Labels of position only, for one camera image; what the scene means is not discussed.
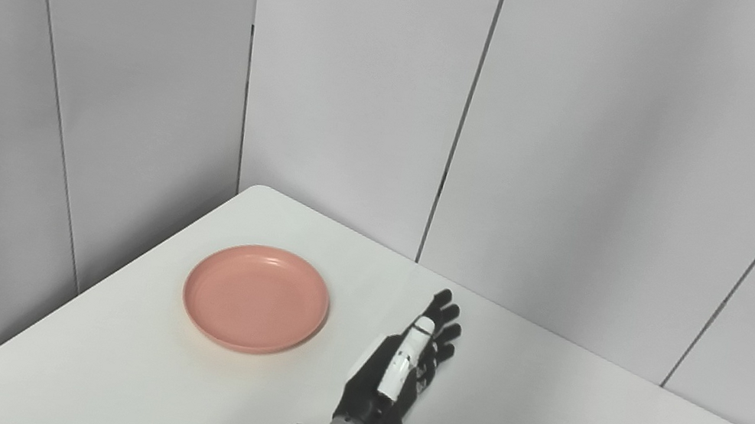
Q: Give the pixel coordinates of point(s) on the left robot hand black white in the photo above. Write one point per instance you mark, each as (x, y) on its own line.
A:
(395, 378)

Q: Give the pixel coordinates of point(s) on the pink plate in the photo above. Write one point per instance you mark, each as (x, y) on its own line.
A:
(256, 298)

